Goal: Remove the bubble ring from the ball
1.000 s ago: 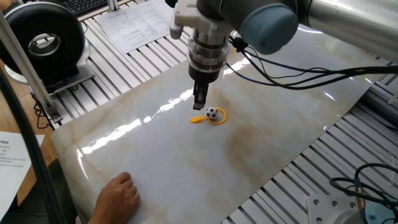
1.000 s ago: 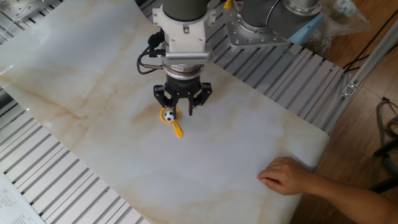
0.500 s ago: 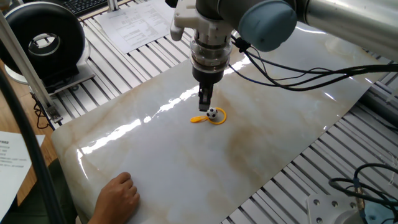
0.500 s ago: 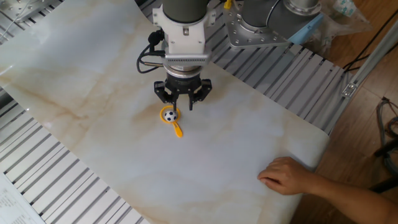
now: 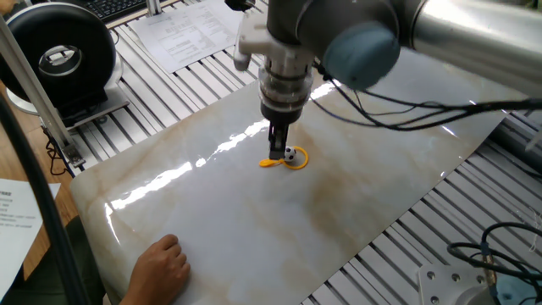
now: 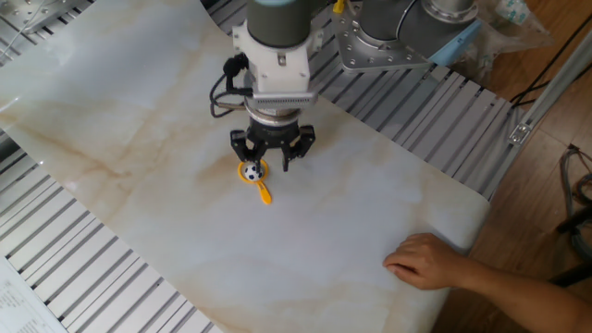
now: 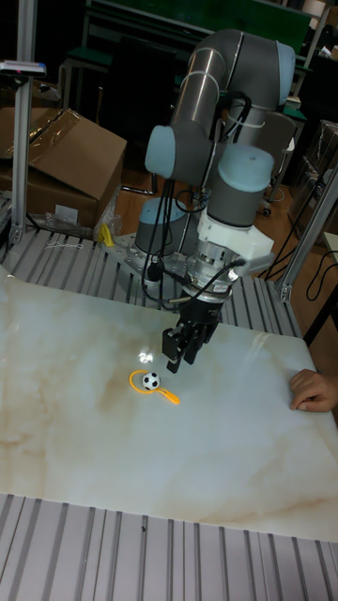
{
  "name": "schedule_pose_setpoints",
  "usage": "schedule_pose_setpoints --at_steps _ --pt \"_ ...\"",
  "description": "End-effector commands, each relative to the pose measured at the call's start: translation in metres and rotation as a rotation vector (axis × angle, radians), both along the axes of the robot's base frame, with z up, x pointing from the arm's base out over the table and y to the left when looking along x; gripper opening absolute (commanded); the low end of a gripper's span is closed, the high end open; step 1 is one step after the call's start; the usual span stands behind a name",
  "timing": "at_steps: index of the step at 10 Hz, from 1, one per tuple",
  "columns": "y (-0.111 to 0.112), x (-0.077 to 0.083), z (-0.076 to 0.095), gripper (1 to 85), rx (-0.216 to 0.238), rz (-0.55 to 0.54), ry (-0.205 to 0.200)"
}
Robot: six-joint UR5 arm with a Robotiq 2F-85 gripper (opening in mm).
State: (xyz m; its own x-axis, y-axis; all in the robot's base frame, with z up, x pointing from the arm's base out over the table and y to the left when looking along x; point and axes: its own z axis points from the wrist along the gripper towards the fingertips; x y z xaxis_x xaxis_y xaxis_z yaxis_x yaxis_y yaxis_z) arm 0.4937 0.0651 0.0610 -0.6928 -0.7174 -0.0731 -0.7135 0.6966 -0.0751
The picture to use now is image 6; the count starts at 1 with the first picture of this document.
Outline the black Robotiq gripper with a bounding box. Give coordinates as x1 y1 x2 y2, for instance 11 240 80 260
229 115 317 177

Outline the yellow bubble ring wand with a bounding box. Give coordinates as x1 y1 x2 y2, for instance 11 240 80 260
237 158 273 205

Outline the bare person forearm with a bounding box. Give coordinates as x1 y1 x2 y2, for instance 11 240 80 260
455 257 592 333

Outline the small white soccer ball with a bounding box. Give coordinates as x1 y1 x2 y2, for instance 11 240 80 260
243 164 265 182

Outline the bare person hand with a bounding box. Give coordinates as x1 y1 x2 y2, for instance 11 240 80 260
382 232 469 291

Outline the marble pattern table mat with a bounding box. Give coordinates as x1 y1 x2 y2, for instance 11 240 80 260
0 0 491 333

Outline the clear plastic bag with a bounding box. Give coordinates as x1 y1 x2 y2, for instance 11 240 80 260
462 0 555 80

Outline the perforated aluminium plate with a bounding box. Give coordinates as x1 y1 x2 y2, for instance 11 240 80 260
0 0 93 36

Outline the printed white paper sheet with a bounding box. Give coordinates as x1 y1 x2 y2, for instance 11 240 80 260
0 255 69 333

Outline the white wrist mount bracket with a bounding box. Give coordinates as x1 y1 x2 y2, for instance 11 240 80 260
230 20 325 111

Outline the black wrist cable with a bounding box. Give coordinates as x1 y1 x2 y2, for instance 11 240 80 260
208 52 254 119

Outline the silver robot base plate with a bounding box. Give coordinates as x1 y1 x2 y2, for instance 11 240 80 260
329 0 432 74

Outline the black floor cable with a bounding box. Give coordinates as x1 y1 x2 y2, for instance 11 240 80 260
508 13 592 110

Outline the aluminium frame bar with bracket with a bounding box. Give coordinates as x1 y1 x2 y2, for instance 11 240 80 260
480 28 592 201

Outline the grey cable bundle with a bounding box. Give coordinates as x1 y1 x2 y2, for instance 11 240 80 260
558 143 592 263

